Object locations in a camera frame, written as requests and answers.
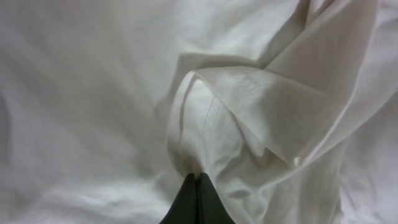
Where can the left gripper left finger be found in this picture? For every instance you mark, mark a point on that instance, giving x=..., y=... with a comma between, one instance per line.
x=184, y=208

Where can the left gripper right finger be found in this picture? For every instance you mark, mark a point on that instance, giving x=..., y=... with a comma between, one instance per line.
x=210, y=207

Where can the white t-shirt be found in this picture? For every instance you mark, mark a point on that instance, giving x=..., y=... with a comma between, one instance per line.
x=290, y=107

